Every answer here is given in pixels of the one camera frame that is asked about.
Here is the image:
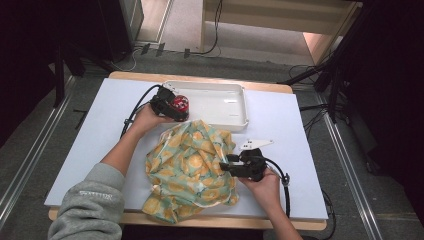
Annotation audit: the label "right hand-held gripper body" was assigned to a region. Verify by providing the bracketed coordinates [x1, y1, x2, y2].
[233, 139, 274, 183]

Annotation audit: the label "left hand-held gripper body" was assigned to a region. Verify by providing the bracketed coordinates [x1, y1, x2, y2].
[150, 82, 179, 118]

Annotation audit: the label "red round can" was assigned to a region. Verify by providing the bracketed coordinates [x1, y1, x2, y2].
[171, 94, 190, 113]

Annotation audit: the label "white plastic tray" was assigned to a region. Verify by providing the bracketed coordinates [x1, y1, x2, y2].
[161, 79, 250, 133]

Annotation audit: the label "lemon print cloth bag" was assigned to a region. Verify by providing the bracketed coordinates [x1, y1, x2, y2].
[141, 119, 240, 224]

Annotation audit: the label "person's left hand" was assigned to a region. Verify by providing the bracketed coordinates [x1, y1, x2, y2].
[130, 103, 174, 136]

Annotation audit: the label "person's right hand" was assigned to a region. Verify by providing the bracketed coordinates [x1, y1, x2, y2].
[238, 168, 283, 208]

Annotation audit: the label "wooden table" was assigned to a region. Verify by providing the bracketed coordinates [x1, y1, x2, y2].
[44, 70, 329, 232]

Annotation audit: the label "dark cabinet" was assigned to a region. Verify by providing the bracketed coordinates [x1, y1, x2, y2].
[96, 0, 145, 63]

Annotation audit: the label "black metal stand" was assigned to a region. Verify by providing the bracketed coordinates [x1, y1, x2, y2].
[53, 39, 68, 108]

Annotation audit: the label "black tripod stand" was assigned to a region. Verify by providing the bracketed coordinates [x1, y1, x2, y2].
[278, 19, 358, 123]

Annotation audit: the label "grey sweatshirt sleeve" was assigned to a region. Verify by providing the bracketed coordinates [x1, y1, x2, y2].
[47, 162, 126, 240]

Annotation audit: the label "light wooden desk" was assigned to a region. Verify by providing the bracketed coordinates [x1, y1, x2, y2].
[199, 0, 364, 66]

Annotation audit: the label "left hand-held gripper black cable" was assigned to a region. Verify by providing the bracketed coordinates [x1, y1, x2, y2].
[119, 83, 163, 139]

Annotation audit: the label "hand-held gripper black cable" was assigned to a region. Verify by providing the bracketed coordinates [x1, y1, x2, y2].
[119, 83, 163, 139]
[264, 156, 292, 218]

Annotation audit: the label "right hand-held gripper black cable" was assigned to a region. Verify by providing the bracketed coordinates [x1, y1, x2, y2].
[264, 156, 292, 218]

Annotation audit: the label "white floor cable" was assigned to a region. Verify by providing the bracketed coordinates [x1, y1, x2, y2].
[111, 48, 138, 73]

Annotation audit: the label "black floor cables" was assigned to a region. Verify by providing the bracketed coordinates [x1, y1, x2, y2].
[288, 64, 338, 141]

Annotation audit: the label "black hanging cable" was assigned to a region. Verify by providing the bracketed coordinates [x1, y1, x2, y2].
[186, 0, 224, 56]

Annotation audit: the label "aluminium floor rail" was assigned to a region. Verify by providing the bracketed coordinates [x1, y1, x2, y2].
[316, 93, 384, 240]
[0, 75, 77, 229]

